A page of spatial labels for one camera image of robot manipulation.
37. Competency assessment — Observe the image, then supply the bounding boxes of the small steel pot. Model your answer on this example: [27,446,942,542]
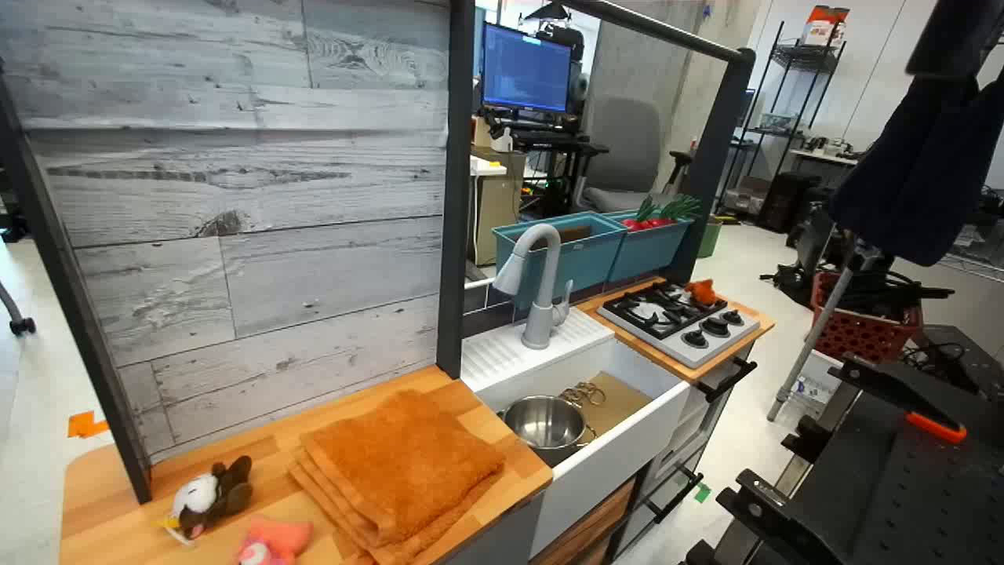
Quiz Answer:
[500,396,590,458]

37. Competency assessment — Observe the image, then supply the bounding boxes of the black metal kitchen frame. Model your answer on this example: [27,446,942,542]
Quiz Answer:
[0,0,760,508]

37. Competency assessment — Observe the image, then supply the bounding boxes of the grey toy stove top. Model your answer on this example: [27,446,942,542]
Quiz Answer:
[598,280,761,370]

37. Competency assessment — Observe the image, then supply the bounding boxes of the metal wire rings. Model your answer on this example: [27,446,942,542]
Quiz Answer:
[558,381,609,415]

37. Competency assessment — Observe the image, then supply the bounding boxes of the brown and white plush toy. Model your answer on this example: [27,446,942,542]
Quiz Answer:
[159,453,258,547]

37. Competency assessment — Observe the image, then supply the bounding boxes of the black monitor base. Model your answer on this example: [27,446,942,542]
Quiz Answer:
[685,324,1004,565]

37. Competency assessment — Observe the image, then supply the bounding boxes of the orange terry towel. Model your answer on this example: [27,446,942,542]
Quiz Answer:
[285,385,509,565]

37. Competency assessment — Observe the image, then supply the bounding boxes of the orange floor tape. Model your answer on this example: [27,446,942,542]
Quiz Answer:
[66,408,110,439]

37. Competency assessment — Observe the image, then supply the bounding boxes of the computer monitor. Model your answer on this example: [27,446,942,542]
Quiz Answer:
[476,20,578,119]

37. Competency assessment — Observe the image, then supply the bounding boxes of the grey toy faucet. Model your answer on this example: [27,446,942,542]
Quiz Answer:
[492,221,578,352]

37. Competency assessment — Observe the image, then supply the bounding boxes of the cardboard box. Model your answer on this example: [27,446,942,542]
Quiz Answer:
[469,114,526,266]

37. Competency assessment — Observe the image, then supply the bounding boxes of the pink plush toy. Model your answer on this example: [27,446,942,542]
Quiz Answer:
[234,517,313,565]

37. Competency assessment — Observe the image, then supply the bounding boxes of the silver stand pole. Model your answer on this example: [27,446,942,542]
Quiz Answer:
[767,242,885,423]

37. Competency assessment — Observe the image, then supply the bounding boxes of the white toy sink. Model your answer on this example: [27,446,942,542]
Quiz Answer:
[457,308,697,560]

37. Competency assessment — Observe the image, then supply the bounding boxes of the red radish toy bunch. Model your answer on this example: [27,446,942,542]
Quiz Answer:
[626,191,706,235]

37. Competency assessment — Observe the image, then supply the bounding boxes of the orange clamp handle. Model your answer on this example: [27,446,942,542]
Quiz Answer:
[905,408,969,450]

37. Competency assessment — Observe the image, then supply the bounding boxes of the grey wood backsplash panel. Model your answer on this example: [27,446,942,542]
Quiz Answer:
[0,0,451,464]

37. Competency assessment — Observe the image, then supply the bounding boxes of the black wire shelf rack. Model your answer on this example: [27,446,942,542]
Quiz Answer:
[732,20,850,214]

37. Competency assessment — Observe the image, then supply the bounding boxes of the red plastic crate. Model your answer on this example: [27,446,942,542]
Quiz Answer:
[811,263,927,365]

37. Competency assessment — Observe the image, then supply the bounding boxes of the black drawer handle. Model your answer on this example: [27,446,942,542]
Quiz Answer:
[648,464,706,523]

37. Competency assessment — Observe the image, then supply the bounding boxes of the black caster wheel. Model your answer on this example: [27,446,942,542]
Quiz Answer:
[0,280,39,338]

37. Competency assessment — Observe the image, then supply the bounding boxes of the black oven handle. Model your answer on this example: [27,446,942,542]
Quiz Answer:
[697,354,760,402]

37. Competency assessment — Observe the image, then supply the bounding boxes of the black computer desk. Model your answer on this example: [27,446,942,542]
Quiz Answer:
[500,111,609,214]

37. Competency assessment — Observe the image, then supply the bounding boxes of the orange plush toy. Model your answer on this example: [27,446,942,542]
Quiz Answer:
[685,275,728,313]

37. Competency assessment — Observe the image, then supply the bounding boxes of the grey office chair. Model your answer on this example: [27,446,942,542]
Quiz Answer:
[578,93,675,218]

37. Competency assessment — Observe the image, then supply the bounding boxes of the black hanging cloth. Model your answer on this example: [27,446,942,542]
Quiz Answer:
[825,0,1004,269]

